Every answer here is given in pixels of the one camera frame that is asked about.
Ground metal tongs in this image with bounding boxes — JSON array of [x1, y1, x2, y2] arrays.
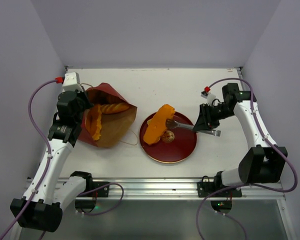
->
[[165, 119, 221, 137]]

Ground long twisted bread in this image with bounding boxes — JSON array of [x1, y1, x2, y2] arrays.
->
[[100, 102, 130, 115]]

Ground sliced bread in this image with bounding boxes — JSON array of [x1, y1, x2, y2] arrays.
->
[[143, 104, 176, 145]]

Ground red paper bag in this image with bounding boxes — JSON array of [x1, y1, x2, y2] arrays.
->
[[78, 82, 137, 148]]

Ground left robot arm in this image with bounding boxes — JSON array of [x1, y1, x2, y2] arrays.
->
[[10, 90, 94, 233]]

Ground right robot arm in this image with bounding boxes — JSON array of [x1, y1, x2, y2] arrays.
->
[[194, 83, 288, 197]]

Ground wavy orange bread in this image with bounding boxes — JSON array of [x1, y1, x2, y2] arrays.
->
[[85, 104, 102, 141]]

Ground red round plate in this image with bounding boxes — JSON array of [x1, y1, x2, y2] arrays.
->
[[139, 113, 198, 164]]

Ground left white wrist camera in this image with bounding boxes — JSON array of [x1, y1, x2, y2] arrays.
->
[[54, 72, 83, 92]]

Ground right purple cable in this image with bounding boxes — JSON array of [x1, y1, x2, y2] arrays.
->
[[196, 77, 299, 240]]

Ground purple cable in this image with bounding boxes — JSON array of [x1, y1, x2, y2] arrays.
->
[[196, 77, 299, 240], [0, 78, 125, 240]]

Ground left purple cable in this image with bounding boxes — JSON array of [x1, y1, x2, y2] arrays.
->
[[0, 78, 125, 240]]

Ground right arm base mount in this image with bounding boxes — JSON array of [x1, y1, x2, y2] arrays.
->
[[196, 175, 243, 214]]

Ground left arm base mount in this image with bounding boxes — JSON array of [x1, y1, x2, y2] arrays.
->
[[74, 181, 109, 213]]

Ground aluminium rail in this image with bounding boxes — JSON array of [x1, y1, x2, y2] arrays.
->
[[93, 177, 285, 201]]

